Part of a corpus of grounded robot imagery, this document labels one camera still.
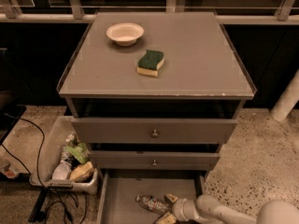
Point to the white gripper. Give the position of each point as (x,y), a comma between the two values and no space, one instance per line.
(178,209)

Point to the clear plastic water bottle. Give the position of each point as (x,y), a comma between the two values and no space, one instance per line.
(153,204)

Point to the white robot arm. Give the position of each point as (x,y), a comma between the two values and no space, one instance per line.
(208,210)

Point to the grey bottom drawer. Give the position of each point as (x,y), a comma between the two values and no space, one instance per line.
(120,188)

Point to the grey drawer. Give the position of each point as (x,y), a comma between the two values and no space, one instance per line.
(120,188)
(160,131)
(154,160)

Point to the grey middle drawer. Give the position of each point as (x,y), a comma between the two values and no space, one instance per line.
(154,160)

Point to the grey top drawer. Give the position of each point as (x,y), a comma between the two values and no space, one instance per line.
(160,131)

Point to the grey drawer cabinet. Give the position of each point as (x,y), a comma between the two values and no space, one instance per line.
(202,77)

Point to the green snack bag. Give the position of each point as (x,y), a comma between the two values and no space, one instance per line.
(79,152)

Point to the clear plastic storage bin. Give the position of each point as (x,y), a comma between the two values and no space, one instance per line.
(49,159)

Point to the green yellow sponge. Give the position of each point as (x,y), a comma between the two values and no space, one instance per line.
(150,63)

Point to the small wrapper on floor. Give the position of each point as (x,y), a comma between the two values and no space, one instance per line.
(9,170)

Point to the white paper bowl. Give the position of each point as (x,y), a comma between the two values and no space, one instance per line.
(125,34)

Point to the dark furniture at left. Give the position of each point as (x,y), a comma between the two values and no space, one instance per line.
(10,110)

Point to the metal window railing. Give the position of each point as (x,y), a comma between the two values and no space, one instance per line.
(226,11)

